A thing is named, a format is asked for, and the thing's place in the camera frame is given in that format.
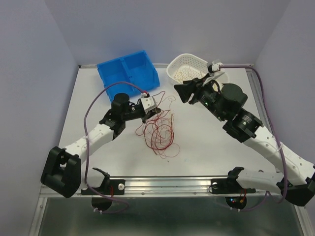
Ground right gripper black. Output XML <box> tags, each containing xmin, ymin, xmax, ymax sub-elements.
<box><xmin>175</xmin><ymin>73</ymin><xmax>227</xmax><ymax>122</ymax></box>

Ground yellow wire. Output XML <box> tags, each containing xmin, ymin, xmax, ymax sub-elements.
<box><xmin>173</xmin><ymin>66</ymin><xmax>220</xmax><ymax>94</ymax></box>

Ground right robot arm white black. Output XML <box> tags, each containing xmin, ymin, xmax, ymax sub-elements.
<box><xmin>174</xmin><ymin>78</ymin><xmax>315</xmax><ymax>207</ymax></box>

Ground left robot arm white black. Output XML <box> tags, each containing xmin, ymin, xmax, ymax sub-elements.
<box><xmin>40</xmin><ymin>93</ymin><xmax>161</xmax><ymax>198</ymax></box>

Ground white perforated plastic basket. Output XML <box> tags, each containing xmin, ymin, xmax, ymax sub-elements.
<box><xmin>166</xmin><ymin>53</ymin><xmax>230</xmax><ymax>88</ymax></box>

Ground blue plastic divided bin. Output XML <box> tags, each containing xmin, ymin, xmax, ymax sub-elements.
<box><xmin>96</xmin><ymin>51</ymin><xmax>160</xmax><ymax>101</ymax></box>

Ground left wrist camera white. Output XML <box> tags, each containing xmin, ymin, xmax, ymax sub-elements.
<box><xmin>140</xmin><ymin>96</ymin><xmax>157</xmax><ymax>114</ymax></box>

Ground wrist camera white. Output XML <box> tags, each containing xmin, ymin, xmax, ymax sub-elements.
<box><xmin>201</xmin><ymin>60</ymin><xmax>225</xmax><ymax>87</ymax></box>
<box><xmin>140</xmin><ymin>96</ymin><xmax>157</xmax><ymax>114</ymax></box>

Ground red tangled wire bundle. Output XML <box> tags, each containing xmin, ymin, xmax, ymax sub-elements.
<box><xmin>135</xmin><ymin>90</ymin><xmax>181</xmax><ymax>159</ymax></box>

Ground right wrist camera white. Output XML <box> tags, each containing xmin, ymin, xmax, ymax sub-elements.
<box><xmin>201</xmin><ymin>60</ymin><xmax>225</xmax><ymax>87</ymax></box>

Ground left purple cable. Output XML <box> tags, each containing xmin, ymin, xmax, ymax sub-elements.
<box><xmin>83</xmin><ymin>82</ymin><xmax>150</xmax><ymax>214</ymax></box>

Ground purple cable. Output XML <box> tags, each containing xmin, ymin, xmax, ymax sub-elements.
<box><xmin>83</xmin><ymin>82</ymin><xmax>150</xmax><ymax>214</ymax></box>
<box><xmin>216</xmin><ymin>63</ymin><xmax>288</xmax><ymax>213</ymax></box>

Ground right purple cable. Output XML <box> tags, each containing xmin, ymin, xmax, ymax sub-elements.
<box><xmin>216</xmin><ymin>63</ymin><xmax>288</xmax><ymax>213</ymax></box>

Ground aluminium front rail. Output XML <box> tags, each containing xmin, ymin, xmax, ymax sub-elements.
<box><xmin>41</xmin><ymin>175</ymin><xmax>300</xmax><ymax>198</ymax></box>

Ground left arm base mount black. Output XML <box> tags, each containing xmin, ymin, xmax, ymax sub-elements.
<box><xmin>81</xmin><ymin>167</ymin><xmax>126</xmax><ymax>197</ymax></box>

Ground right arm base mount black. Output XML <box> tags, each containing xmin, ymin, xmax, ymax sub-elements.
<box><xmin>208</xmin><ymin>167</ymin><xmax>256</xmax><ymax>195</ymax></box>

